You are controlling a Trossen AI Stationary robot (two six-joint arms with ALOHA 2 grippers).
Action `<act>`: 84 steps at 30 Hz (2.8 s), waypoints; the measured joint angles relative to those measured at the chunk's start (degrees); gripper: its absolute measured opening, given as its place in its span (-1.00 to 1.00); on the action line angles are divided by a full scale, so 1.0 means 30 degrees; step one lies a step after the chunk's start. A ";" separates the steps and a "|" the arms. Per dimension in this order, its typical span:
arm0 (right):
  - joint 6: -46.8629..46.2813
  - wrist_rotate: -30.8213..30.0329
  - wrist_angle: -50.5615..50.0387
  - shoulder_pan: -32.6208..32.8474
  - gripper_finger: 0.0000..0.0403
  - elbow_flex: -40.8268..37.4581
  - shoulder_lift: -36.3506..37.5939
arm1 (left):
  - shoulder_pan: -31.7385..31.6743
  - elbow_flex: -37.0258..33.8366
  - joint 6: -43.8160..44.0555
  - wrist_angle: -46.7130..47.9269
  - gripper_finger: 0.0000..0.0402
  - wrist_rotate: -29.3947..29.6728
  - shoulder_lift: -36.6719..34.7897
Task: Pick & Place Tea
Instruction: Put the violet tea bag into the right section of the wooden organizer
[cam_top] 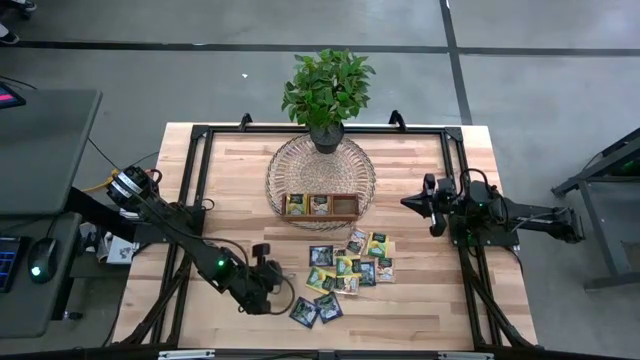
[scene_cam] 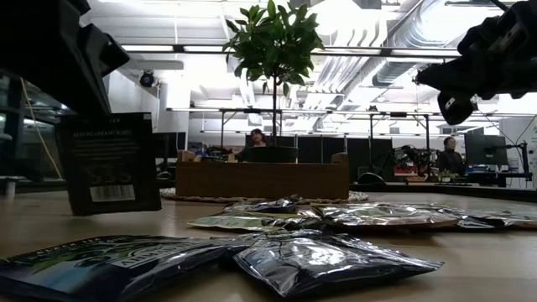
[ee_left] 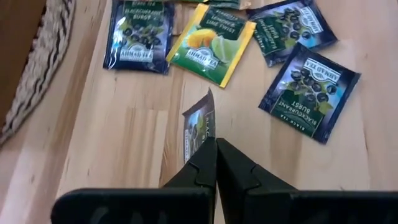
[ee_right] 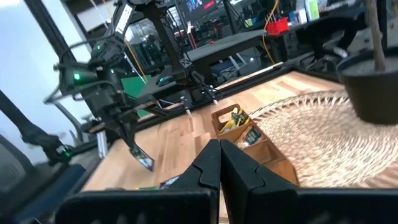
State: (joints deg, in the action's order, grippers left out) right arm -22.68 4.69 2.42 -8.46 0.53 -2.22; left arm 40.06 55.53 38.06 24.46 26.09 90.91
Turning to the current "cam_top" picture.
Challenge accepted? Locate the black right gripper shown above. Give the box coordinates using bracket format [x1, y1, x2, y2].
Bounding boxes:
[400, 172, 459, 239]

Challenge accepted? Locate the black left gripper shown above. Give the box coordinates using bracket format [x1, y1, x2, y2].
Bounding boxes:
[234, 242, 287, 317]

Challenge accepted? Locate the dark blue blackcurrant tea packet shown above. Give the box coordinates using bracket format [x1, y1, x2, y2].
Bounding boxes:
[313, 291, 345, 325]
[288, 296, 321, 330]
[308, 244, 335, 268]
[358, 260, 378, 288]

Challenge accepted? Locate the green yellow lemon tea packet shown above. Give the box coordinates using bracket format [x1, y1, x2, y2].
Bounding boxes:
[304, 265, 338, 296]
[285, 193, 308, 218]
[335, 254, 363, 278]
[365, 231, 392, 260]

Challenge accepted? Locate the wooden three-compartment tea box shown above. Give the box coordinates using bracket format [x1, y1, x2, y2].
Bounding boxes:
[280, 191, 362, 224]

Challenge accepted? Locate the round woven placemat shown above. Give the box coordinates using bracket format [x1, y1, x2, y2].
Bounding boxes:
[264, 133, 378, 233]

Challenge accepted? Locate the white printed box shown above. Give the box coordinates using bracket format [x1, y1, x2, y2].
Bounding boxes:
[105, 234, 140, 267]

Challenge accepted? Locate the green potted plant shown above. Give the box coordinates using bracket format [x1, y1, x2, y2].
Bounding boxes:
[280, 47, 378, 156]

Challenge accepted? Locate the grey metal stand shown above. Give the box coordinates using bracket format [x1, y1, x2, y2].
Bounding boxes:
[550, 126, 640, 293]

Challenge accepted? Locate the black computer mouse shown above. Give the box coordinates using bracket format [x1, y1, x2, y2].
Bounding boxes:
[26, 236, 60, 286]

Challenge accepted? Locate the grey desk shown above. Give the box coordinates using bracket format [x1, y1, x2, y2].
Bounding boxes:
[0, 210, 84, 341]
[0, 88, 104, 218]

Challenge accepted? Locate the backlit black keyboard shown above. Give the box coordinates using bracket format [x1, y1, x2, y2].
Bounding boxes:
[0, 235, 25, 295]

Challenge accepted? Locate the black computer monitor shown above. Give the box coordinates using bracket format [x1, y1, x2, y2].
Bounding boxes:
[0, 80, 28, 111]

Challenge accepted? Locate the person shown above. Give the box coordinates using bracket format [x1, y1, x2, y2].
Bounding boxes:
[0, 0, 39, 47]

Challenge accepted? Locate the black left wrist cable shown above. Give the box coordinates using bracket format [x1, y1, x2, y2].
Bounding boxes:
[269, 272, 298, 317]

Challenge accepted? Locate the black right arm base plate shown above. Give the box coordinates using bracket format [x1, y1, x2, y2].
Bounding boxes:
[449, 209, 522, 249]

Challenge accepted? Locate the silver aluminium bracket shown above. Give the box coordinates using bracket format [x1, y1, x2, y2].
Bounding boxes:
[436, 350, 495, 360]
[157, 348, 217, 360]

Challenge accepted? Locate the black aluminium table frame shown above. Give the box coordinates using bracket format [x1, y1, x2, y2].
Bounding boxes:
[112, 123, 534, 352]

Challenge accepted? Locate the yellow power cable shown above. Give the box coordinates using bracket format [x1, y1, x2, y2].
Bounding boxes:
[81, 168, 123, 195]

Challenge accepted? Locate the black floor cable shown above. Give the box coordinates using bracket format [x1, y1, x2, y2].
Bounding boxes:
[86, 136, 162, 174]

